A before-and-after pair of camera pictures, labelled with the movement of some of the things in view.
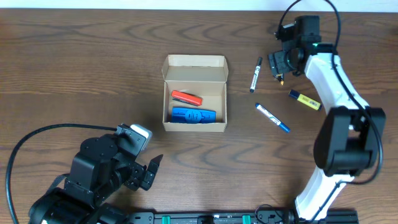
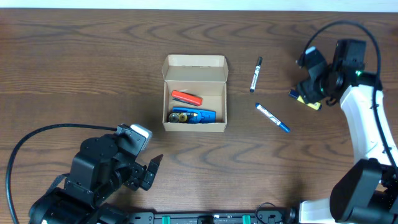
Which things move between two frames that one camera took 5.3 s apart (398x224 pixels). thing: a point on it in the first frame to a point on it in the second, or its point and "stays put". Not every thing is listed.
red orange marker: x=185 y=97 stays put
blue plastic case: x=192 y=116 stays put
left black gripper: x=140 y=175 stays put
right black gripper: x=278 y=63 to x=311 y=80
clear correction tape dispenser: x=280 y=77 to x=181 y=117
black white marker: x=255 y=74 stays put
